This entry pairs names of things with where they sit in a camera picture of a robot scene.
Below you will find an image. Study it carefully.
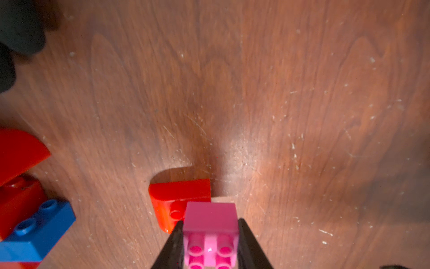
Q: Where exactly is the black work glove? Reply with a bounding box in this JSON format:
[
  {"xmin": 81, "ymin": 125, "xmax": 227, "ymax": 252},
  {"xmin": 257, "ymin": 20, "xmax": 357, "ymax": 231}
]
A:
[{"xmin": 1, "ymin": 0, "xmax": 45, "ymax": 93}]

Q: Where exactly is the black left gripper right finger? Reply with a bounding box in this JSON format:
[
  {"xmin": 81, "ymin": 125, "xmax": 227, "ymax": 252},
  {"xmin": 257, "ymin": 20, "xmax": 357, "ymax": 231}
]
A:
[{"xmin": 237, "ymin": 218, "xmax": 273, "ymax": 269}]

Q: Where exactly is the pink lego brick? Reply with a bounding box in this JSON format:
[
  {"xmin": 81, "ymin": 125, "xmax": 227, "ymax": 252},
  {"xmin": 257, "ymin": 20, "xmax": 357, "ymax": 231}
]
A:
[{"xmin": 183, "ymin": 202, "xmax": 239, "ymax": 269}]

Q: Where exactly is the blue lego brick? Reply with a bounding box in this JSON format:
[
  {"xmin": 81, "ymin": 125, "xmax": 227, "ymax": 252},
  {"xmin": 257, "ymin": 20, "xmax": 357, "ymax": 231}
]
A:
[{"xmin": 1, "ymin": 199, "xmax": 76, "ymax": 262}]

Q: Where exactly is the red curved lego brick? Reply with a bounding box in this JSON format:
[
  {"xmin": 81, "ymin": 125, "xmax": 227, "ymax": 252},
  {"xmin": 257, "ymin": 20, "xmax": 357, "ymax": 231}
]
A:
[
  {"xmin": 1, "ymin": 128, "xmax": 51, "ymax": 186},
  {"xmin": 148, "ymin": 179, "xmax": 211, "ymax": 234},
  {"xmin": 0, "ymin": 262, "xmax": 40, "ymax": 269}
]

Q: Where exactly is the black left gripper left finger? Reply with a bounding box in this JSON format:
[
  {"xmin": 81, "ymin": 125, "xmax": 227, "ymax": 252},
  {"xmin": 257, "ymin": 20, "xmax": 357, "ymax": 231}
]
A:
[{"xmin": 151, "ymin": 221, "xmax": 184, "ymax": 269}]

